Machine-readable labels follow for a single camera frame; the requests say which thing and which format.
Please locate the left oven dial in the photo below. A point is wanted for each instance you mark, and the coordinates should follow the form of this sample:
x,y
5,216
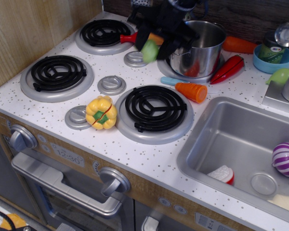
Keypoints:
x,y
22,138

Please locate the oven dial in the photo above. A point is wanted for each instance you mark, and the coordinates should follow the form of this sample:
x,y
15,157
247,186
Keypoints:
x,y
22,138
113,181

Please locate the stainless steel pot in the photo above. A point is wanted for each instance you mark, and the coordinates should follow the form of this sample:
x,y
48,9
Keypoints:
x,y
202,58

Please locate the yellow toy on floor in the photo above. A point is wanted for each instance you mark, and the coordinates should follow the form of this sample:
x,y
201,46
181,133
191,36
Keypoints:
x,y
17,221

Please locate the orange toy carrot back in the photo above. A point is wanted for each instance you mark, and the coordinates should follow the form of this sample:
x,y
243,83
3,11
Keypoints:
x,y
238,45

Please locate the grey oven door handle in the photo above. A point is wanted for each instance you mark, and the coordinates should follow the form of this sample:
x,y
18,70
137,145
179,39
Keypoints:
x,y
52,179

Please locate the orange toy carrot front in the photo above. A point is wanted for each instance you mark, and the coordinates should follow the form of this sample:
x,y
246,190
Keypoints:
x,y
192,91

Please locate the green toy broccoli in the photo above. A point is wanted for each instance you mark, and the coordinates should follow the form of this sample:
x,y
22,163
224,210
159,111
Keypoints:
x,y
150,51

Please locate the silver skimmer spoon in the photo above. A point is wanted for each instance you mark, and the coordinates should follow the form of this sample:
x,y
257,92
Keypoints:
x,y
138,3

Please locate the grey stove knob middle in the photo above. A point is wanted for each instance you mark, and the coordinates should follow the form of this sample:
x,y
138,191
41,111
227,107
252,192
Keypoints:
x,y
111,85

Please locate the grey stove knob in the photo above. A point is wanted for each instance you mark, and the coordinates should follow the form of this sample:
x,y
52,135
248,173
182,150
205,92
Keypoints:
x,y
111,85
75,118
134,59

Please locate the orange toy carrot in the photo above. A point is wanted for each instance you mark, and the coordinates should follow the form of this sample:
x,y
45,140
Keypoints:
x,y
192,91
238,45

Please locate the red toy chili pepper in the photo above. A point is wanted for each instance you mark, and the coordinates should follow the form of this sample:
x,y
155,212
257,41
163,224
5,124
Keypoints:
x,y
231,67

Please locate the back left black burner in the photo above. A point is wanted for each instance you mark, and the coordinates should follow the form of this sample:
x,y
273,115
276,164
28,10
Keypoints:
x,y
102,37

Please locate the green toy can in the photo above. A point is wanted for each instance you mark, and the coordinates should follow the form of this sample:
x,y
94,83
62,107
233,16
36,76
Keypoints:
x,y
271,51

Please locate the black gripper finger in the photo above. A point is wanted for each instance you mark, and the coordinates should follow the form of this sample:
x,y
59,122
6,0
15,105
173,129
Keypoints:
x,y
169,46
142,35

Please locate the yellow toy bell pepper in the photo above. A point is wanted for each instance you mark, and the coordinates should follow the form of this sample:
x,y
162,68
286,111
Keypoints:
x,y
101,113

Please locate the grey stove knob front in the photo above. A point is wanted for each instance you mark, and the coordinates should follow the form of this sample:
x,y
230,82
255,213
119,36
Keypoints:
x,y
75,118

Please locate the blue plastic bowl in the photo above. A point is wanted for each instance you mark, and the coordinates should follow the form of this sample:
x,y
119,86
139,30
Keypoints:
x,y
270,67

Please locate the green toy pear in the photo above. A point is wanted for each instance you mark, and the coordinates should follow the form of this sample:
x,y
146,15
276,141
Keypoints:
x,y
280,76

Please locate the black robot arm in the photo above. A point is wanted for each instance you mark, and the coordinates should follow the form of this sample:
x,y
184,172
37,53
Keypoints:
x,y
165,20

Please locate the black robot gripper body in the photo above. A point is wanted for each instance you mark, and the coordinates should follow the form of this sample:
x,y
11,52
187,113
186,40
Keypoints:
x,y
166,19

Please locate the silver ladle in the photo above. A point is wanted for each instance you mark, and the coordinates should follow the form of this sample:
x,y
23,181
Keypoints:
x,y
286,33

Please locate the red toy ketchup bottle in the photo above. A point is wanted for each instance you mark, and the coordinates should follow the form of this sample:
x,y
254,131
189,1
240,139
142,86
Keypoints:
x,y
132,38

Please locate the right oven dial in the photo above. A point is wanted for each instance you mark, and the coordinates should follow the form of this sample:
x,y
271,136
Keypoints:
x,y
113,181

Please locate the front left black burner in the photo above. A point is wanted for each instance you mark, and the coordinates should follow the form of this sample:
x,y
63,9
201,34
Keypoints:
x,y
56,79

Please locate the front right black burner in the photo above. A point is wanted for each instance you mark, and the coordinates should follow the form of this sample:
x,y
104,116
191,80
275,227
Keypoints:
x,y
153,115

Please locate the red white toy piece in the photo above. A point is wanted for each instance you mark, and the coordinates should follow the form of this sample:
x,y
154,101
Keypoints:
x,y
224,174

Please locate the black burner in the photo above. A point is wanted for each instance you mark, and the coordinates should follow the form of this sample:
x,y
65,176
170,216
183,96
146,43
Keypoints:
x,y
56,79
153,115
102,37

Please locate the grey stove knob back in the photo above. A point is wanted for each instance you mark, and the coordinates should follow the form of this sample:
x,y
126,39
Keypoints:
x,y
134,59

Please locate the purple striped toy onion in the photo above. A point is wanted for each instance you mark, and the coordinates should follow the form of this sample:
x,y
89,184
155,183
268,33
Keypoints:
x,y
280,158

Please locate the blue toy knife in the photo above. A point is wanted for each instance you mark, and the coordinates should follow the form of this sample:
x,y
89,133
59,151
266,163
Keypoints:
x,y
172,81

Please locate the grey toy sink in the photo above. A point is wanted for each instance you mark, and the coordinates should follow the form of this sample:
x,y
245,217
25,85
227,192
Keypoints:
x,y
241,137

